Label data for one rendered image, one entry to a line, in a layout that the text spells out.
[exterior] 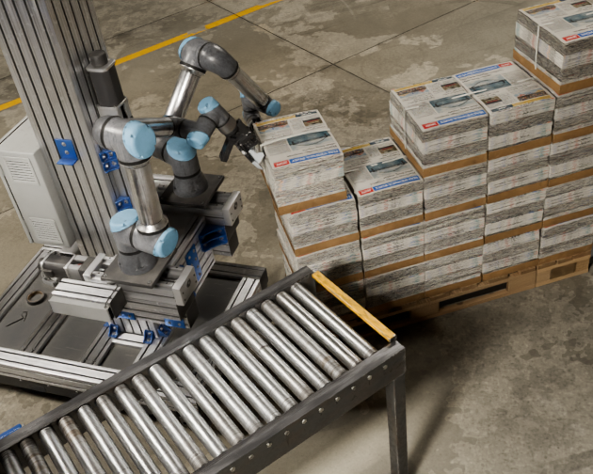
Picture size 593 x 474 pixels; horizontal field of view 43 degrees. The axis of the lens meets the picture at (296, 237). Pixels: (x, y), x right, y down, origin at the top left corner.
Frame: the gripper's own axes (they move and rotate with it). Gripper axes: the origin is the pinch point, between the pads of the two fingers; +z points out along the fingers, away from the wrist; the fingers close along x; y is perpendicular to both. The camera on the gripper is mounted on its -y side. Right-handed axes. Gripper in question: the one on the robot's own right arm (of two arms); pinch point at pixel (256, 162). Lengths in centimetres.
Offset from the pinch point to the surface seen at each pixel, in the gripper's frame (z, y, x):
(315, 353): 14, -13, -90
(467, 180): 62, 62, -18
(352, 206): 33.8, 18.7, -18.7
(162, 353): -10, -56, -71
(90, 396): -22, -77, -80
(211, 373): -3, -43, -86
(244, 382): 2, -35, -93
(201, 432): -6, -50, -107
